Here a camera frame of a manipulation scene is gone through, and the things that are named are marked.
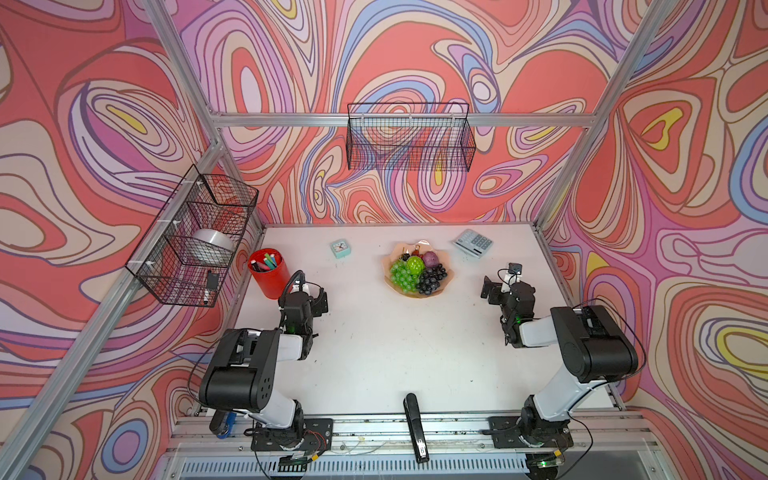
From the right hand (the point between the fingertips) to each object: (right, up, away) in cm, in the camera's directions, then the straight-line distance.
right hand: (501, 282), depth 97 cm
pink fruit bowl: (-24, +12, +9) cm, 29 cm away
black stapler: (-30, -32, -26) cm, 52 cm away
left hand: (-63, -2, -3) cm, 63 cm away
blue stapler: (-78, -34, -23) cm, 88 cm away
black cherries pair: (-31, +9, +7) cm, 33 cm away
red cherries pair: (-27, +10, +8) cm, 30 cm away
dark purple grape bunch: (-24, +2, -4) cm, 24 cm away
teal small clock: (-55, +12, +14) cm, 58 cm away
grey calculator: (-5, +14, +14) cm, 21 cm away
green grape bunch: (-33, +2, -1) cm, 33 cm away
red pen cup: (-73, +4, -8) cm, 74 cm away
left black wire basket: (-89, +9, -24) cm, 92 cm away
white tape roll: (-80, +12, -27) cm, 85 cm away
